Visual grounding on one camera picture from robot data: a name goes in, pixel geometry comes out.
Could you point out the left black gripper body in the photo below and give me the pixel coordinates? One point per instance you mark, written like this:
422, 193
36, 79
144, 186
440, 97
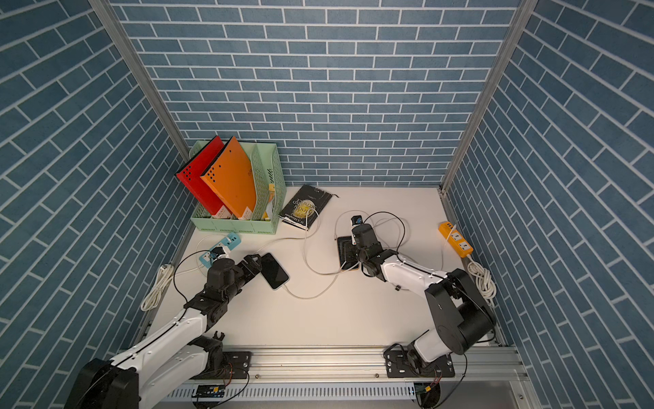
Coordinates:
244, 273

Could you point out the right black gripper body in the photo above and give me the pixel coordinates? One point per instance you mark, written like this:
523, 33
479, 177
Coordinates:
364, 258

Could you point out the black smartphone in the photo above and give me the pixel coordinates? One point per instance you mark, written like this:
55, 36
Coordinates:
273, 272

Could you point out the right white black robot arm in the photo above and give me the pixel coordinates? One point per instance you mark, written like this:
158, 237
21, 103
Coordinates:
461, 316

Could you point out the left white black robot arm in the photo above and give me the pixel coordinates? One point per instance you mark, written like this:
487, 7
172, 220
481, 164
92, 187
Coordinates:
181, 350

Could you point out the blue power strip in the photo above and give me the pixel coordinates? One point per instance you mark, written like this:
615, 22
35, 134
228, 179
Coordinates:
231, 241

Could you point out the black book gold emblem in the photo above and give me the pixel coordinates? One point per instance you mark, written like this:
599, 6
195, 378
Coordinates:
305, 206

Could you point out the mint green file organizer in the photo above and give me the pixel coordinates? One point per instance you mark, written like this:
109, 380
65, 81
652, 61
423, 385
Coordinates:
270, 189

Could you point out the orange folder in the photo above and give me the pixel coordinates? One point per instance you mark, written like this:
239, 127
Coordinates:
230, 176

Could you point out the orange power strip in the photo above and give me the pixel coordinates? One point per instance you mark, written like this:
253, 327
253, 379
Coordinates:
454, 238

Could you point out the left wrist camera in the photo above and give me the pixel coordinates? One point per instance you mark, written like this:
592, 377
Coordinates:
219, 252

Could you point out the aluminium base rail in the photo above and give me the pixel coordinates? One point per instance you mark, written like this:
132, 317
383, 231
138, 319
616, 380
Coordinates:
350, 364

